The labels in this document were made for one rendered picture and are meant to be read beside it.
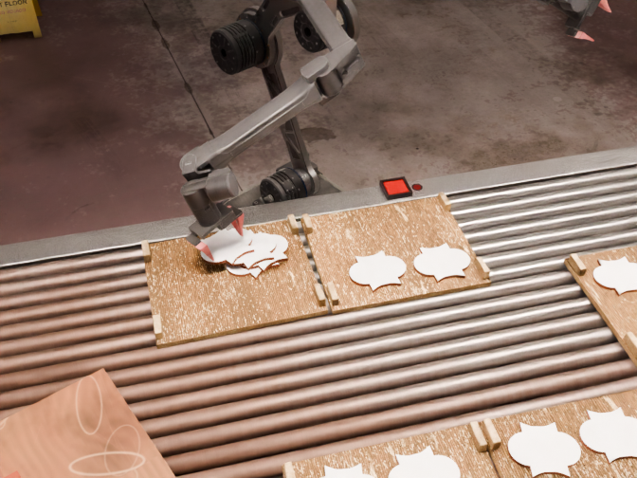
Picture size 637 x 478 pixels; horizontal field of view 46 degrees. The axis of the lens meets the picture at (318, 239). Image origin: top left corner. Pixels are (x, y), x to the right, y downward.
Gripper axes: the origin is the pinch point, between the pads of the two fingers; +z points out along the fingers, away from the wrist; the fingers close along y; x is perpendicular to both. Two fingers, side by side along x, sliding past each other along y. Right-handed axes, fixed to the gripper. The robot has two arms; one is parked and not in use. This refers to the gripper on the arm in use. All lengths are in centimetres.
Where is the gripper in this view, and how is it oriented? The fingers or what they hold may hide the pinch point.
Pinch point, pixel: (226, 245)
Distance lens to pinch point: 189.4
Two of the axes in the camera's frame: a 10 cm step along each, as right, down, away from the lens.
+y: 7.0, -6.3, 3.3
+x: -6.3, -3.3, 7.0
